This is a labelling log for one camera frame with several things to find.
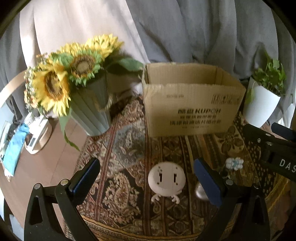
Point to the white round deer toy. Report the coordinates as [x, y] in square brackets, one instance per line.
[166, 179]

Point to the silver egg-shaped object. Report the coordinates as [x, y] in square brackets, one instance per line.
[200, 192]

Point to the white box on floor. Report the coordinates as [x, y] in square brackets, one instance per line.
[40, 131]

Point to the white plant pot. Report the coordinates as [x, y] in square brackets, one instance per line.
[259, 104]

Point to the green leafy plant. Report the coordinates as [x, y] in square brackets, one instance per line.
[272, 78]

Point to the patterned round table cloth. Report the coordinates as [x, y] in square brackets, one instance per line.
[119, 207]

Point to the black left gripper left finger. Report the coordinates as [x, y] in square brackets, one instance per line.
[41, 222]

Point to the small white blue figurine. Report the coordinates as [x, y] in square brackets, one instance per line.
[234, 163]

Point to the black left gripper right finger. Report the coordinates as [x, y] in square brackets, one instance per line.
[252, 222]

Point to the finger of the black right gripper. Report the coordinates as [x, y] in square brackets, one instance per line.
[284, 132]
[277, 153]

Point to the brown cardboard box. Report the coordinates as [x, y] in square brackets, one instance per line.
[182, 99]

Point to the grey ribbed flower vase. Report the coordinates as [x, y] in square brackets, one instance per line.
[90, 106]

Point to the yellow sunflower bouquet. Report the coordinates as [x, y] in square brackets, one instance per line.
[48, 85]

